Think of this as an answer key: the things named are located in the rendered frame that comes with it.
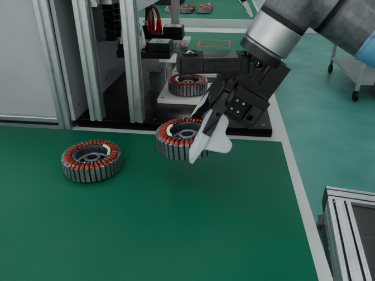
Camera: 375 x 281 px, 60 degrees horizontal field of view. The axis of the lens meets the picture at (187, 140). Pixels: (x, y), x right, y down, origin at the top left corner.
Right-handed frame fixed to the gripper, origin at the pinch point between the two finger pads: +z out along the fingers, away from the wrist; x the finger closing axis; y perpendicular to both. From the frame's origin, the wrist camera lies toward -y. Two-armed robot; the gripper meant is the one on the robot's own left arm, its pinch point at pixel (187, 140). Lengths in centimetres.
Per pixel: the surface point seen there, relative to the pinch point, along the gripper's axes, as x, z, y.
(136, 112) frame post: 20.0, 9.0, -8.8
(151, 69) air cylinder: 60, 11, -9
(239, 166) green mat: 3.5, 1.6, 12.8
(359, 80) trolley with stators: 225, -20, 160
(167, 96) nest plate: 34.0, 6.8, -2.8
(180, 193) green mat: -5.4, 7.4, 2.8
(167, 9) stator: 223, 12, -12
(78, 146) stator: 5.0, 14.5, -16.7
